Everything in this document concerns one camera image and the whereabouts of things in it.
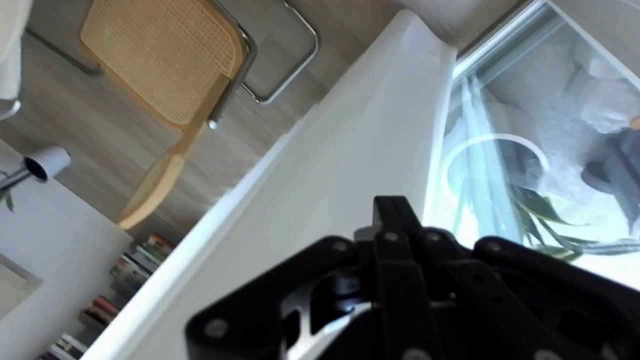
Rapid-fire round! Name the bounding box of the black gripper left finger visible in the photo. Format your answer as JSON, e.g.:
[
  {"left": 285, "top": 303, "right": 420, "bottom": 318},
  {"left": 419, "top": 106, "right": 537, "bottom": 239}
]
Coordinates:
[{"left": 184, "top": 195, "right": 436, "bottom": 360}]

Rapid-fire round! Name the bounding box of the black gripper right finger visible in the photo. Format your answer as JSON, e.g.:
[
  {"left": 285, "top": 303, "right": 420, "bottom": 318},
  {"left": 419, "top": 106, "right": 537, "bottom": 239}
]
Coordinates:
[{"left": 398, "top": 196, "right": 640, "bottom": 360}]

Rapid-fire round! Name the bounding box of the green palm plant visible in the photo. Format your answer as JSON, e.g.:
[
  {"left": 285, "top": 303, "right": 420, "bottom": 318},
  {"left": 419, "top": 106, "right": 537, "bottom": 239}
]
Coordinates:
[{"left": 510, "top": 185, "right": 640, "bottom": 265}]

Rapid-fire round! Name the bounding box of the dark grey outdoor seat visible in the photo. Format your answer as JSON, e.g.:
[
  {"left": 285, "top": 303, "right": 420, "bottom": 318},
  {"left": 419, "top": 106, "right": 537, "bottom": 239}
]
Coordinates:
[{"left": 578, "top": 117, "right": 640, "bottom": 233}]

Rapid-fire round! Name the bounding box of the white framed glass door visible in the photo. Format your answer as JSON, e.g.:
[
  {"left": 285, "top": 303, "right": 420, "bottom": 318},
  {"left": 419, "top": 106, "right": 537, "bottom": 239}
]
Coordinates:
[{"left": 422, "top": 0, "right": 640, "bottom": 290}]

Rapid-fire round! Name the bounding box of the shelf of colourful books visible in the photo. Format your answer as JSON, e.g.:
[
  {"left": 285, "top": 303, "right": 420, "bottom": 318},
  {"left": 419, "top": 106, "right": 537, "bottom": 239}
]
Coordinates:
[{"left": 40, "top": 230, "right": 177, "bottom": 360}]

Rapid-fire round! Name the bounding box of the chrome cane seat chair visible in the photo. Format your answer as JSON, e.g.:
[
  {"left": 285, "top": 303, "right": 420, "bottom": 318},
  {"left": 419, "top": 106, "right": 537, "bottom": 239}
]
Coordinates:
[{"left": 78, "top": 0, "right": 323, "bottom": 233}]

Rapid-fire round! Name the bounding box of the white cabinet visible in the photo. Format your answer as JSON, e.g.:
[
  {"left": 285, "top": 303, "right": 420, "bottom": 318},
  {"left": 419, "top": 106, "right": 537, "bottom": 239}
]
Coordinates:
[{"left": 0, "top": 142, "right": 136, "bottom": 360}]

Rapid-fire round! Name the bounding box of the white cylindrical lamp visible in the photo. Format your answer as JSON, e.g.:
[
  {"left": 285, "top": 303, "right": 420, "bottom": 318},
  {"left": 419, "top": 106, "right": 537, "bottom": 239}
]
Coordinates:
[{"left": 0, "top": 144, "right": 75, "bottom": 196}]

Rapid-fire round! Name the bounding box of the white round side table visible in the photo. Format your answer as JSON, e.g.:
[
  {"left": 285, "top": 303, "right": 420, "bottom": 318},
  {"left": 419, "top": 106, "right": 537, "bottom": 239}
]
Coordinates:
[{"left": 0, "top": 0, "right": 37, "bottom": 124}]

